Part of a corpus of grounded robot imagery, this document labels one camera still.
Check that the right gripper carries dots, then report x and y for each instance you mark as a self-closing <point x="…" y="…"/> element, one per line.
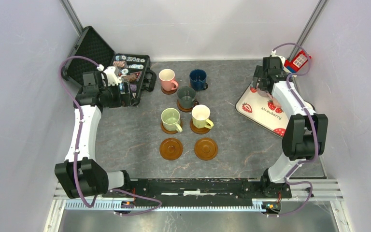
<point x="258" y="73"/>

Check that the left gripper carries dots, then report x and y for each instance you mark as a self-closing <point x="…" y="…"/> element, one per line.
<point x="126" y="99"/>

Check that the dark brown coaster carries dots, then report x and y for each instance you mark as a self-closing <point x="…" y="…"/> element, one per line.
<point x="168" y="92"/>

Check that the light green mug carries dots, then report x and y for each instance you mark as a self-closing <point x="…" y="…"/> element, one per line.
<point x="171" y="116"/>

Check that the dark blue mug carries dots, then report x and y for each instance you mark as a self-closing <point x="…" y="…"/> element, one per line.
<point x="198" y="78"/>

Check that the yellow mug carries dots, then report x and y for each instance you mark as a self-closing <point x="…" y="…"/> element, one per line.
<point x="201" y="117"/>

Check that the dark green mug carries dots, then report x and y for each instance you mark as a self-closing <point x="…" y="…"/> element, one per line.
<point x="187" y="97"/>

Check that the grooved wooden coaster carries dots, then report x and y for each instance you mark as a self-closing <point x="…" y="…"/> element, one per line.
<point x="185" y="110"/>

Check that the mauve mug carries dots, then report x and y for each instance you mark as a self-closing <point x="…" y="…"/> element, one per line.
<point x="262" y="93"/>

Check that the cream pink mug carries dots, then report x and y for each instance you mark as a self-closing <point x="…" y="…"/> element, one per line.
<point x="274" y="101"/>

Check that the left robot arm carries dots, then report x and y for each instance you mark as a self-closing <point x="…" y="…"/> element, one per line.
<point x="79" y="174"/>

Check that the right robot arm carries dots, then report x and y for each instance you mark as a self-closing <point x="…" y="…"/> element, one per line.
<point x="306" y="131"/>

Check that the strawberry pattern tray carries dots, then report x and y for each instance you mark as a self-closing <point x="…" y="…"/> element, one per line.
<point x="261" y="109"/>

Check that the red blue toy truck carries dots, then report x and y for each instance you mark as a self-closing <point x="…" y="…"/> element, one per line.
<point x="297" y="63"/>

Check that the black poker chip case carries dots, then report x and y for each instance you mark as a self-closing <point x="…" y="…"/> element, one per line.
<point x="137" y="71"/>

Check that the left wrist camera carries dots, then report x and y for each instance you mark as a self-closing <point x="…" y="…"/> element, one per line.
<point x="110" y="75"/>

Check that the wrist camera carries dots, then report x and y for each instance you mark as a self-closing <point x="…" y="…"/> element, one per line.
<point x="110" y="75"/>
<point x="281" y="58"/>

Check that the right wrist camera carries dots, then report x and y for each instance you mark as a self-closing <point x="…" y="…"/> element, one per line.
<point x="281" y="58"/>

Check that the aluminium frame rail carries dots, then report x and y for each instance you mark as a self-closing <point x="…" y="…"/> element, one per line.
<point x="323" y="191"/>

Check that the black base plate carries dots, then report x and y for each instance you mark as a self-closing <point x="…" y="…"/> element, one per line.
<point x="204" y="191"/>

